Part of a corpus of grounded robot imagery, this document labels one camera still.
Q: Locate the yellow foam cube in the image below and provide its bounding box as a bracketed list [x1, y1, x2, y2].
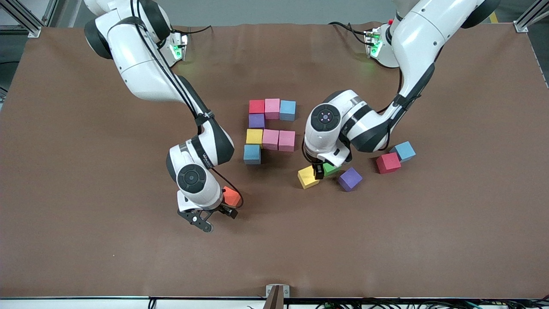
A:
[298, 166, 321, 189]
[246, 128, 264, 148]

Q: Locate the orange foam cube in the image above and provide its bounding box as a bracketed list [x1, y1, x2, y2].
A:
[223, 186, 242, 208]

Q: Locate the pink foam cube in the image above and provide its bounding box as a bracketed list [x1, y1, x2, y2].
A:
[262, 129, 280, 151]
[278, 130, 296, 152]
[265, 98, 281, 120]

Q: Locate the blue foam cube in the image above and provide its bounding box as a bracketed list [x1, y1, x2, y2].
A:
[389, 141, 416, 162]
[243, 145, 262, 165]
[279, 100, 297, 121]

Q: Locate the brown table mat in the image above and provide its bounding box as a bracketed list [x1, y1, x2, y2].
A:
[0, 22, 549, 299]

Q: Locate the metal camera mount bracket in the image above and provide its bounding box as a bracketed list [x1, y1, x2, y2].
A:
[263, 284, 290, 309]

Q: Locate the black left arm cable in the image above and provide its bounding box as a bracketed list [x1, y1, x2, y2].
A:
[302, 43, 442, 166]

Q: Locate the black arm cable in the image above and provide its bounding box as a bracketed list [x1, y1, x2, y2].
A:
[129, 0, 244, 211]
[302, 43, 442, 166]

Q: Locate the black base cable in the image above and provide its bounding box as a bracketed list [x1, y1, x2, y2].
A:
[328, 21, 371, 45]

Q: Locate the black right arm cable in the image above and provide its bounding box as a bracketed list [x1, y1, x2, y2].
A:
[129, 0, 244, 211]

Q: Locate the aluminium frame post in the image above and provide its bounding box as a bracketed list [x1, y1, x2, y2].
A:
[513, 0, 549, 33]
[0, 0, 58, 38]

